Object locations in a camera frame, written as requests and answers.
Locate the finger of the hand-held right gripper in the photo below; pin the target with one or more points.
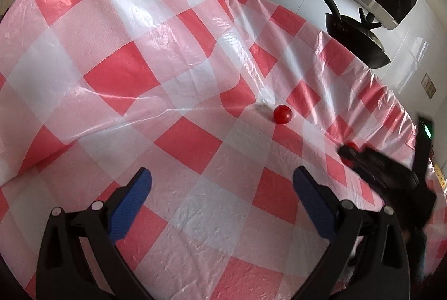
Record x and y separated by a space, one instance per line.
394 171
363 167

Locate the wall socket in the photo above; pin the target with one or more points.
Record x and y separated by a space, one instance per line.
429 86

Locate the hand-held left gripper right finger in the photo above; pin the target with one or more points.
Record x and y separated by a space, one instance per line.
314 205

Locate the black frying pan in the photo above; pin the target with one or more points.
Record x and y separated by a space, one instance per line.
359 42

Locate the red white checkered tablecloth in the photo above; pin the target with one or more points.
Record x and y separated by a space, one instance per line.
174 76

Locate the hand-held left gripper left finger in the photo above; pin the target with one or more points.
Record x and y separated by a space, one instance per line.
131 204

